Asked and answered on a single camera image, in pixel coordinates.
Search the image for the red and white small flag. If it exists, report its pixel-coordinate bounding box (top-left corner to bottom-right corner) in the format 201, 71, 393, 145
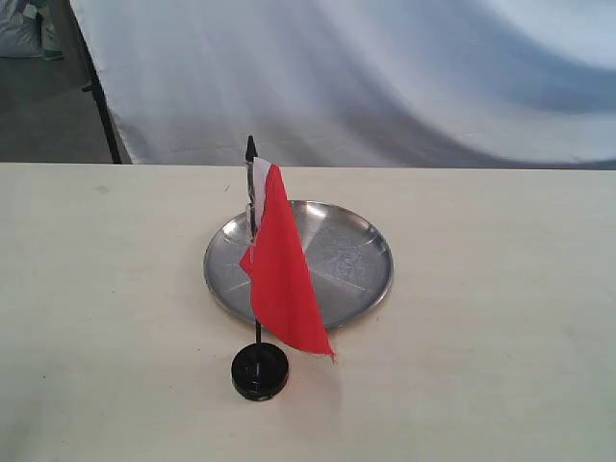
240, 137, 334, 357

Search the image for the small black round lid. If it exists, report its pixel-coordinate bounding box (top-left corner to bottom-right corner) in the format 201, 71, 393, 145
231, 343, 290, 401

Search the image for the round silver metal plate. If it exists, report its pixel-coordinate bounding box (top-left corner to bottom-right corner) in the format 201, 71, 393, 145
203, 200, 394, 330

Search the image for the white backdrop cloth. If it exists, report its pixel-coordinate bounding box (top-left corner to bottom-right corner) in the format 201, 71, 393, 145
72, 1, 615, 169

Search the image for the black backdrop stand pole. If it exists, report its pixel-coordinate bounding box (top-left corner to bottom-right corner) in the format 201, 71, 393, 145
67, 1, 123, 165

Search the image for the white sack with green print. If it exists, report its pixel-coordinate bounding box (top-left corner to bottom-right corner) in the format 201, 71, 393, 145
1, 0, 64, 61

